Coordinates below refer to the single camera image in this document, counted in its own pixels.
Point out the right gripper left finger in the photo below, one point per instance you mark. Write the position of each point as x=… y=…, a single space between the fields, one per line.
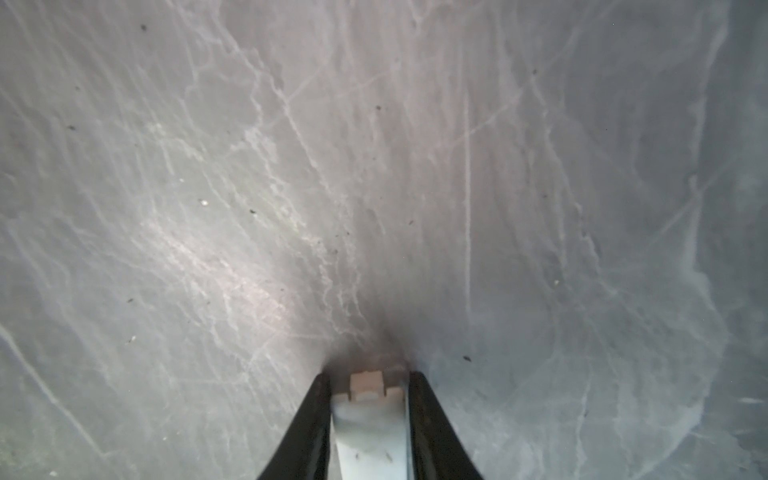
x=304 y=451

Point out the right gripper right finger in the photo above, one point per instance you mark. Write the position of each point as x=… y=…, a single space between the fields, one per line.
x=436 y=451

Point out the white battery cover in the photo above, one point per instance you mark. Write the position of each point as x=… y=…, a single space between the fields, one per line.
x=371 y=429

